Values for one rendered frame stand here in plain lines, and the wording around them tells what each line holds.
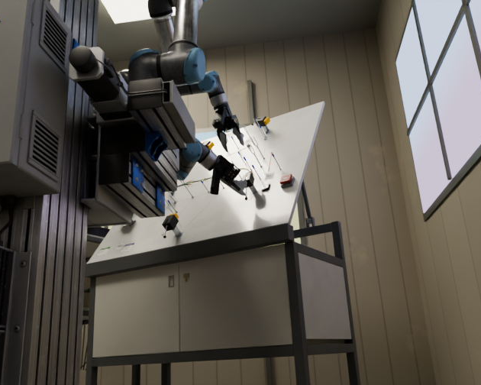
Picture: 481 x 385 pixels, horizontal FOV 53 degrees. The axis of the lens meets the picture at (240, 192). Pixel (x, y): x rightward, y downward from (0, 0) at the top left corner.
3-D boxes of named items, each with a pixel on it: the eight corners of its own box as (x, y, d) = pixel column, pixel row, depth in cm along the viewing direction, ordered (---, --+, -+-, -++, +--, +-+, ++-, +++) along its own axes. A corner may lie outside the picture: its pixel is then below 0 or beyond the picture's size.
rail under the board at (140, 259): (288, 239, 191) (287, 223, 193) (84, 276, 249) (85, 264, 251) (295, 241, 196) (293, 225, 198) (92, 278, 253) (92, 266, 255)
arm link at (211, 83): (190, 94, 206) (196, 95, 216) (215, 90, 204) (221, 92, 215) (187, 75, 205) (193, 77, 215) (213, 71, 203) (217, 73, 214)
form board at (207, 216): (88, 266, 253) (86, 263, 252) (163, 156, 328) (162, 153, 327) (290, 225, 195) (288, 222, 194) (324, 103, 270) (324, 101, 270)
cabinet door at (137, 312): (179, 351, 211) (178, 262, 223) (92, 357, 237) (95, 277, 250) (182, 351, 212) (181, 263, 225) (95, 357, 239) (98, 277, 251)
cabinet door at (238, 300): (292, 344, 183) (283, 242, 196) (179, 351, 210) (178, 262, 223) (295, 344, 185) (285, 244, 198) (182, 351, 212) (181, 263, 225)
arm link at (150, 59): (135, 100, 174) (136, 68, 178) (171, 95, 171) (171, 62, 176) (121, 82, 162) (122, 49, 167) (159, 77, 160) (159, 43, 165)
